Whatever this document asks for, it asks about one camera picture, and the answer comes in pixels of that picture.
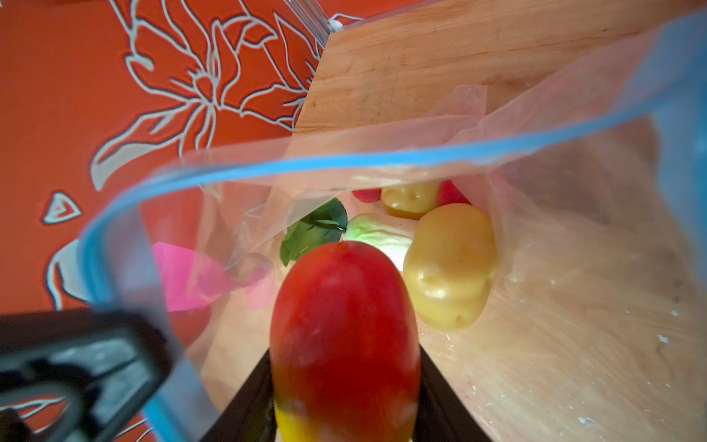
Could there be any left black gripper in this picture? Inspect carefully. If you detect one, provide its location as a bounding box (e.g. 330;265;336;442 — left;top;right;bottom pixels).
1;309;171;441

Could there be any clear zip top bag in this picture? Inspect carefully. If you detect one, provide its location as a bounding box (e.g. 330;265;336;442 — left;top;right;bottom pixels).
77;1;706;441

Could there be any red yellow mango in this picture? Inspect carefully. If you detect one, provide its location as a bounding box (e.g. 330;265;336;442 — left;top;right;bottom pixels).
270;241;421;441

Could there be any pink plastic cup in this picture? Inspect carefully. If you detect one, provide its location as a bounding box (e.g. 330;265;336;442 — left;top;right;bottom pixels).
152;242;274;312

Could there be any red apple front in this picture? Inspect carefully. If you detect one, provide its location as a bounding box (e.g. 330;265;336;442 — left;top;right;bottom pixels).
352;188;382;204

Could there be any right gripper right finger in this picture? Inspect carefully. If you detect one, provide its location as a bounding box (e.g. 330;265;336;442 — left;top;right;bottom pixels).
414;348;492;442

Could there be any yellow potato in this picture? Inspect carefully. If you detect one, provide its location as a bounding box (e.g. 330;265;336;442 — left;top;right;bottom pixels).
402;204;499;332

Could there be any red apple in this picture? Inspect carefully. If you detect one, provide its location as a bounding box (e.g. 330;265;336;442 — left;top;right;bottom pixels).
352;188;382;204
437;180;471;207

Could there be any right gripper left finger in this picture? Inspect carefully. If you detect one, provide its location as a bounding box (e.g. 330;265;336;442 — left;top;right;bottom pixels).
201;350;275;442

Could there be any yellow-green pear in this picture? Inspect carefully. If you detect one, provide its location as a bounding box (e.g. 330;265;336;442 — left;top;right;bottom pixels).
381;182;441;220

